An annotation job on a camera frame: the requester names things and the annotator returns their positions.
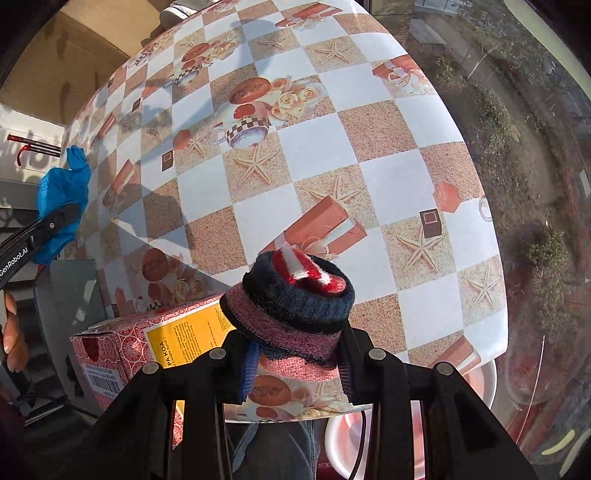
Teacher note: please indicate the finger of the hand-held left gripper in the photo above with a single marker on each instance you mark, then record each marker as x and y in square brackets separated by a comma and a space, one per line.
[53, 226]

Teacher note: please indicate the red patterned cardboard box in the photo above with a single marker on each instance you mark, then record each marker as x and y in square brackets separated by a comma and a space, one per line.
[138, 341]

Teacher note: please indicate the person's left hand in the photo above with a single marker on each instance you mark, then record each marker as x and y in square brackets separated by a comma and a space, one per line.
[11, 337]

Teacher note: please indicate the red and white plastic stool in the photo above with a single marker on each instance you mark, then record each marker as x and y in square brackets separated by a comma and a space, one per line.
[346, 443]

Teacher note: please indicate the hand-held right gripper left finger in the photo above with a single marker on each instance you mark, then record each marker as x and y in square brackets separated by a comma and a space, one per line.
[247, 374]

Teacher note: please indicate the pink navy knit sock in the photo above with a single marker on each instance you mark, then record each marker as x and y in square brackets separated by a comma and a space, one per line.
[291, 318]

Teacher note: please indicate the teal blue knitted cloth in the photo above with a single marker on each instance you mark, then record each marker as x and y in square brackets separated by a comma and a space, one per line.
[60, 189]

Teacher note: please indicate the checkered printed tablecloth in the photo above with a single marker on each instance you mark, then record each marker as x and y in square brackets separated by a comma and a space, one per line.
[323, 152]

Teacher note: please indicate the person's leg in jeans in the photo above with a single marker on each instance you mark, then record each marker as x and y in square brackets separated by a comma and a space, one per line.
[272, 452]

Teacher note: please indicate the large cardboard sheet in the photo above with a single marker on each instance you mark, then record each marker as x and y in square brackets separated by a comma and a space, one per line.
[78, 50]

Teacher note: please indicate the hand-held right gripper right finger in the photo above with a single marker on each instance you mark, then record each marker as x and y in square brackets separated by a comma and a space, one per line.
[347, 383]

